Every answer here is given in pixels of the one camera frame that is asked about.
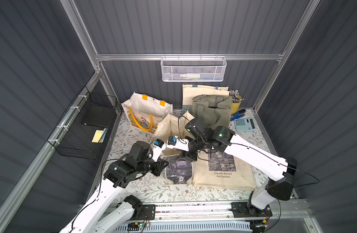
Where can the black wire wall basket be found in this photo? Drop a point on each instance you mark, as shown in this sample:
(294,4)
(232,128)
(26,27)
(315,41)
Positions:
(75,139)

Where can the yellow pen holder cup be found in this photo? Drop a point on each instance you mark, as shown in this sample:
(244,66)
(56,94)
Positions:
(236,100)

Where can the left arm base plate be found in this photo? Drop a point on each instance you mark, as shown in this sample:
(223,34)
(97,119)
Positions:
(148,212)

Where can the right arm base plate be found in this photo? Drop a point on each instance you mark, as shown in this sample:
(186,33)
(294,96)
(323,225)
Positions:
(246,209)

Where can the cream canvas bag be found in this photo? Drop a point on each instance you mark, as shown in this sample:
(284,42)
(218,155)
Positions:
(171,130)

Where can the blue stapler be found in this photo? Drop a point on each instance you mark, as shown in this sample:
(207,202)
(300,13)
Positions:
(238,114)

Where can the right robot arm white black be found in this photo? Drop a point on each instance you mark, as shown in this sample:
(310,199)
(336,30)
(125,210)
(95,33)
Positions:
(280,171)

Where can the cream tote bag black lettering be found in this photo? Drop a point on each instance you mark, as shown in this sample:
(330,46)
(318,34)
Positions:
(189,91)

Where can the white bottle in basket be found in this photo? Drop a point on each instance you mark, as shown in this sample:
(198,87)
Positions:
(191,76)

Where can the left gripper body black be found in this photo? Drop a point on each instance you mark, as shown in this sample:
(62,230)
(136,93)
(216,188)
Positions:
(162,166)

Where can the white wire mesh basket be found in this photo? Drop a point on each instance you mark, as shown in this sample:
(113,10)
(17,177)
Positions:
(211,68)

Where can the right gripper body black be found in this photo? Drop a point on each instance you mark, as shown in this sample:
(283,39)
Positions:
(187,156)

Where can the cream canvas bag painting print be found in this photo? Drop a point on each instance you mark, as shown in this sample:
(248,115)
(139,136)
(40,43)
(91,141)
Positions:
(221,170)

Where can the yellow sticky note pad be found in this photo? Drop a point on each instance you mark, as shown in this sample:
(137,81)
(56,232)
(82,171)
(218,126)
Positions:
(97,136)

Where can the olive green tote bag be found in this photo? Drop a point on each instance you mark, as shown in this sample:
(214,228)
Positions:
(213,110)

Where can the black notebook in basket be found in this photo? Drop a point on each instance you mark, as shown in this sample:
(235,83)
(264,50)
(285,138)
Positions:
(98,116)

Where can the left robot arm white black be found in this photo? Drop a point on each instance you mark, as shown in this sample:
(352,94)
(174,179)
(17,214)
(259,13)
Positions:
(143,158)

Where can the light blue calculator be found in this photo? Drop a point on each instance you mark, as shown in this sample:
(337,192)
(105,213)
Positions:
(245,124)

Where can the small green circuit board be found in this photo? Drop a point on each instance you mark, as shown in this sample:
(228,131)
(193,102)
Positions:
(136,226)

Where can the white tote bag yellow handles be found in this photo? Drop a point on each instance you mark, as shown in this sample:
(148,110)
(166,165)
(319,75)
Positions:
(144,112)

